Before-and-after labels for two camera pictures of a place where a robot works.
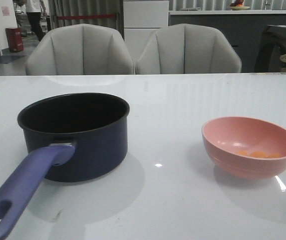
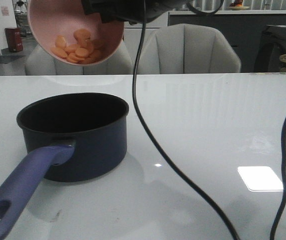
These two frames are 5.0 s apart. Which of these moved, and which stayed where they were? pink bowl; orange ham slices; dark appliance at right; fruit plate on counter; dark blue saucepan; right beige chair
Moved: pink bowl; orange ham slices
Stayed: right beige chair; dark appliance at right; dark blue saucepan; fruit plate on counter
